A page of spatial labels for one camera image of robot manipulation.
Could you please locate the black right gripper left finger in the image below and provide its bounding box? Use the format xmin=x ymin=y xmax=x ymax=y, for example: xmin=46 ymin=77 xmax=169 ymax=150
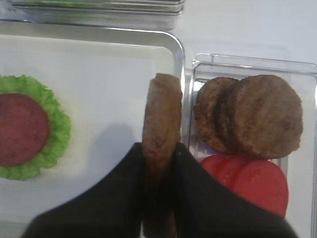
xmin=23 ymin=143 xmax=145 ymax=238

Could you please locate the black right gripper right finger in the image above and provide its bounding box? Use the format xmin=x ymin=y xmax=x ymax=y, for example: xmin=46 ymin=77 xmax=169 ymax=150
xmin=172 ymin=143 xmax=297 ymax=238

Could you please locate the brown meat patty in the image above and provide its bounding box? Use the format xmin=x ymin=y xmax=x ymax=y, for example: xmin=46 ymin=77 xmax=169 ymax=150
xmin=193 ymin=77 xmax=238 ymax=154
xmin=142 ymin=73 xmax=182 ymax=238
xmin=215 ymin=75 xmax=303 ymax=160

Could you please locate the green lettuce leaf on bun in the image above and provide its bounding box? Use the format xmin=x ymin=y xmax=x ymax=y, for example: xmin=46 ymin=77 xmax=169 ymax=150
xmin=0 ymin=75 xmax=71 ymax=180

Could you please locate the clear container lettuce and cheese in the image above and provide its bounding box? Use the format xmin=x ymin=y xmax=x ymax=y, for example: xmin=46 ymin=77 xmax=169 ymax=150
xmin=0 ymin=0 xmax=185 ymax=31

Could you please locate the back red tomato slice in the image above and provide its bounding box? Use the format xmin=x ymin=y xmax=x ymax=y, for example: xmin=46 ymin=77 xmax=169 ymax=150
xmin=200 ymin=154 xmax=228 ymax=176

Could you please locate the middle red tomato slice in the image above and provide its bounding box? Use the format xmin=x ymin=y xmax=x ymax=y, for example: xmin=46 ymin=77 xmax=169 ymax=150
xmin=216 ymin=156 xmax=248 ymax=187

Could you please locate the front red tomato slice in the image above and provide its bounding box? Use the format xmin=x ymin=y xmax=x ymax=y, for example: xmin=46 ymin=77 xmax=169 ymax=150
xmin=232 ymin=161 xmax=289 ymax=217

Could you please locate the clear container patties and tomato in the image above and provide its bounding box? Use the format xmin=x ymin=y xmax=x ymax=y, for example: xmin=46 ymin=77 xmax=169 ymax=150
xmin=188 ymin=54 xmax=317 ymax=238

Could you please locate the red tomato slice on burger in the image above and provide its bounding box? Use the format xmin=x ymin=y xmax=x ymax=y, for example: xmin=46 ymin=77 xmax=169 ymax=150
xmin=0 ymin=93 xmax=50 ymax=167

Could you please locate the white paper tray liner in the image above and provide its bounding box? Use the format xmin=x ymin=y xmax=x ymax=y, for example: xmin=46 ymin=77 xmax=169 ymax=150
xmin=0 ymin=44 xmax=154 ymax=238

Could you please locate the white metal serving tray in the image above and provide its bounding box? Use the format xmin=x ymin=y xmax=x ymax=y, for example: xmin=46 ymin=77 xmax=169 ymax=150
xmin=0 ymin=20 xmax=186 ymax=238

